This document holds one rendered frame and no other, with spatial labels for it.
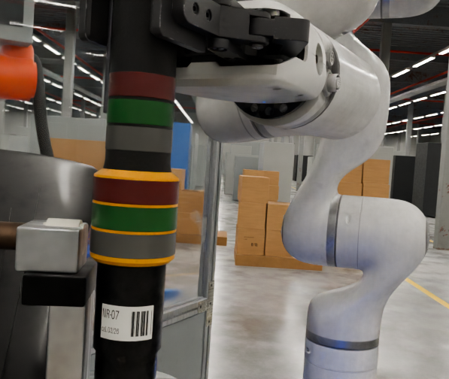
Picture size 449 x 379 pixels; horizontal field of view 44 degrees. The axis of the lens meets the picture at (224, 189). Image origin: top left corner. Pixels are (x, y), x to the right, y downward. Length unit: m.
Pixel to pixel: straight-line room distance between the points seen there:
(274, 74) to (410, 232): 0.61
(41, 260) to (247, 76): 0.15
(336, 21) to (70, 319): 0.43
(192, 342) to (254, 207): 6.11
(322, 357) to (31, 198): 0.63
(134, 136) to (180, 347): 1.47
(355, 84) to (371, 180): 7.98
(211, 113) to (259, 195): 7.30
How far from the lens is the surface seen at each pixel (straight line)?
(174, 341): 1.68
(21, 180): 0.44
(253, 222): 7.82
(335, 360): 0.94
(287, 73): 0.33
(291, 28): 0.31
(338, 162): 0.89
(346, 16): 0.61
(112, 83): 0.28
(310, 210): 0.90
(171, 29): 0.27
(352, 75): 0.47
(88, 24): 0.30
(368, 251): 0.90
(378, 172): 8.48
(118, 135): 0.28
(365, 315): 0.92
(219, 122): 0.51
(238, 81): 0.32
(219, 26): 0.30
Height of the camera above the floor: 1.43
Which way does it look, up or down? 3 degrees down
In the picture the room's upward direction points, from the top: 4 degrees clockwise
